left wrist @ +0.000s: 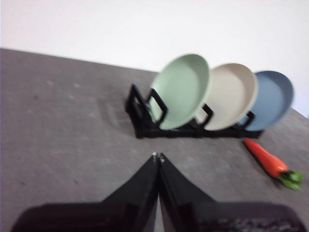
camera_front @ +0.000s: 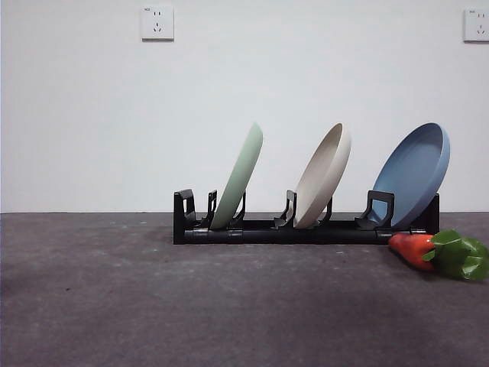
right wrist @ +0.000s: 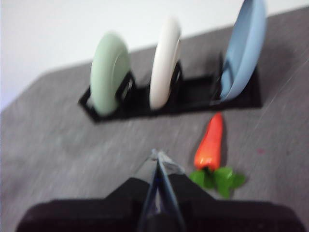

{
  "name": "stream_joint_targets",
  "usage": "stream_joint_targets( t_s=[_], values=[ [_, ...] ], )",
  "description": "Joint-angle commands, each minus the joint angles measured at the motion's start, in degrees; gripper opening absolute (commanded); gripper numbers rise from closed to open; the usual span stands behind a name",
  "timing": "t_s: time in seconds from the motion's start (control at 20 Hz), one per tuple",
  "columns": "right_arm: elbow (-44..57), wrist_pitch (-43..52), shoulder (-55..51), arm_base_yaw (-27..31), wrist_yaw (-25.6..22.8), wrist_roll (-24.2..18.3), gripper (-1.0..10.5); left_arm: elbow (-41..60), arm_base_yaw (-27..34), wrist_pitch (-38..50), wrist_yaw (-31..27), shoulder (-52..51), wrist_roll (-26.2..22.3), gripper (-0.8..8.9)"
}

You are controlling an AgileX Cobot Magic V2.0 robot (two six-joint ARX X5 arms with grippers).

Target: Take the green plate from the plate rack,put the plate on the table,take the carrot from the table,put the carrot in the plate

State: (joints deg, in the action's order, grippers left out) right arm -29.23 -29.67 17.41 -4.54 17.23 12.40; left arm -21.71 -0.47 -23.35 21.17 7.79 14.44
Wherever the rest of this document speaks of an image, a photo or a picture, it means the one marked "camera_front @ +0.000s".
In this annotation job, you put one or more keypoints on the blue plate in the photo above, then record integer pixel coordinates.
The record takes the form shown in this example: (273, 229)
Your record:
(412, 176)

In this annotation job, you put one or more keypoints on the white wall socket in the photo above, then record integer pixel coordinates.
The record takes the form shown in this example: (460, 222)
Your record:
(477, 25)
(157, 23)

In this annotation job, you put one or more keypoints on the green plate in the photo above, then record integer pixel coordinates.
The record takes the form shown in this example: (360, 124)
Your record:
(238, 172)

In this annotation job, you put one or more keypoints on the black plate rack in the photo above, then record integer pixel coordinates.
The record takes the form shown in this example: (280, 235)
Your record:
(305, 237)

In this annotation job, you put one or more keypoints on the orange toy carrot green leaves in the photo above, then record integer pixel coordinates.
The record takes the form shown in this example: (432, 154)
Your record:
(414, 248)

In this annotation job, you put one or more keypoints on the beige plate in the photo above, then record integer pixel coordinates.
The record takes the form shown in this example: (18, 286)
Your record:
(324, 179)

